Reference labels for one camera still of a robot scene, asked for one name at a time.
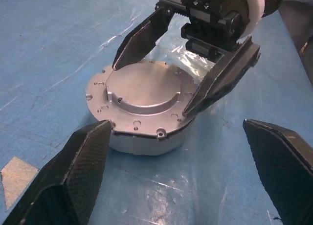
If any round motor rotor disc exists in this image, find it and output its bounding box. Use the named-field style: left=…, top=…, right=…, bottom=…
left=85, top=60, right=203, bottom=141

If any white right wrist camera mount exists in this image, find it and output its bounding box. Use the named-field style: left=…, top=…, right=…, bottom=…
left=241, top=0, right=267, bottom=44

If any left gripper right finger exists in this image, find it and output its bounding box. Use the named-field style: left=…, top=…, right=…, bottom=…
left=242, top=118, right=313, bottom=225

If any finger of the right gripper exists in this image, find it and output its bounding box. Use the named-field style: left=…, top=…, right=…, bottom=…
left=112, top=8, right=176, bottom=71
left=183, top=36, right=261, bottom=118

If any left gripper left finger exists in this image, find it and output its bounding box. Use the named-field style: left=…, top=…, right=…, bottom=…
left=0, top=119, right=114, bottom=225

